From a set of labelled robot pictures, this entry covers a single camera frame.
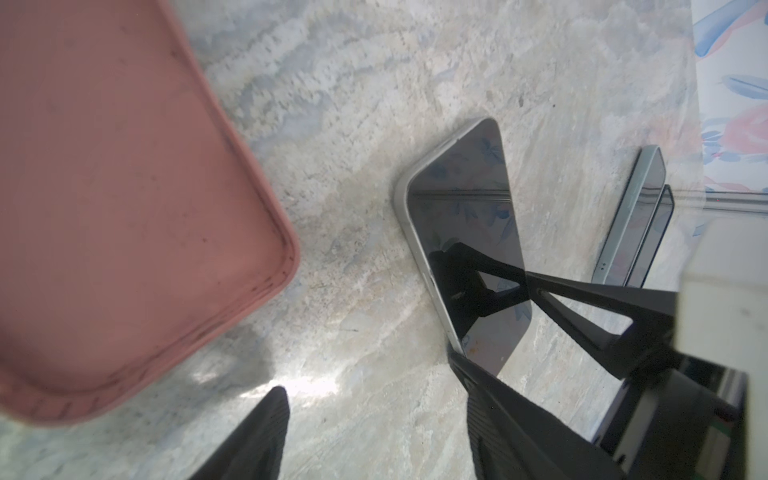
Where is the light blue phone case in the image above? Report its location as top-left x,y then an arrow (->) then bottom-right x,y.
591,144 -> 667,287

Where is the pink phone case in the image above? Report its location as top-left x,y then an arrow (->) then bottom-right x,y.
1,1 -> 300,425

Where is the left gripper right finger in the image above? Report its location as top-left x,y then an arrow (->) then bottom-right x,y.
448,350 -> 626,479

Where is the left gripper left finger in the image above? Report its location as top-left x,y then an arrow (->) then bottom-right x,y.
190,386 -> 290,480

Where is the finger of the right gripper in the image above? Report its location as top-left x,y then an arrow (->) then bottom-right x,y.
526,272 -> 681,379

